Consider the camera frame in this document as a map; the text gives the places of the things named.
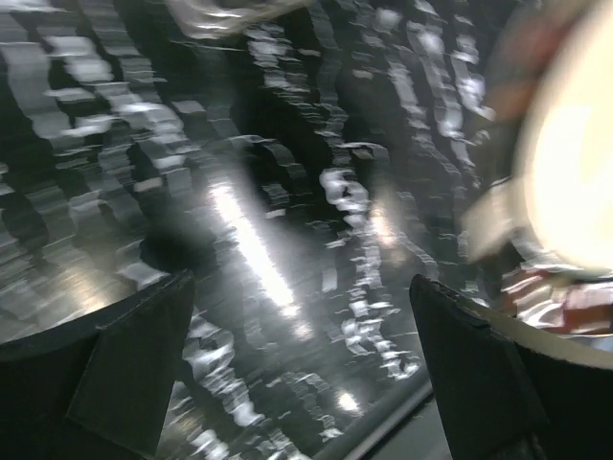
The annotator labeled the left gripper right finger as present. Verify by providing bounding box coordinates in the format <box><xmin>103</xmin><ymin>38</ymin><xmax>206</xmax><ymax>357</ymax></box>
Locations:
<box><xmin>410</xmin><ymin>275</ymin><xmax>612</xmax><ymax>460</ymax></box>

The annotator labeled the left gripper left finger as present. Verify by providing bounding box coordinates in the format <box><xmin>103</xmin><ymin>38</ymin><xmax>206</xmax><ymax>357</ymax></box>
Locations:
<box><xmin>1</xmin><ymin>271</ymin><xmax>195</xmax><ymax>459</ymax></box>

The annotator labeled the beige brown rimmed plate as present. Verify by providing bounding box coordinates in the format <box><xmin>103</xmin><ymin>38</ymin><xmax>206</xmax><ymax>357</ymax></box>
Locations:
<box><xmin>459</xmin><ymin>0</ymin><xmax>613</xmax><ymax>341</ymax></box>

